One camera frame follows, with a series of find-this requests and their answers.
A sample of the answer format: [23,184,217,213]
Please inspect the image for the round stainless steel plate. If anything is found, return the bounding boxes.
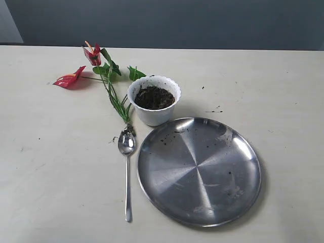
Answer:
[138,117,262,227]

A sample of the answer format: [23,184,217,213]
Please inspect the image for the white scalloped flower pot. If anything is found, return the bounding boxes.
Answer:
[127,75,181,127]

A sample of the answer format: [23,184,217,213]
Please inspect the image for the long silver metal spoon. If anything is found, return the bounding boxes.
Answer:
[117,128,136,223]

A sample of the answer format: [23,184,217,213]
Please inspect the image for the red anthurium artificial plant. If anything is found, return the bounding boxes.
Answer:
[53,41,146,136]

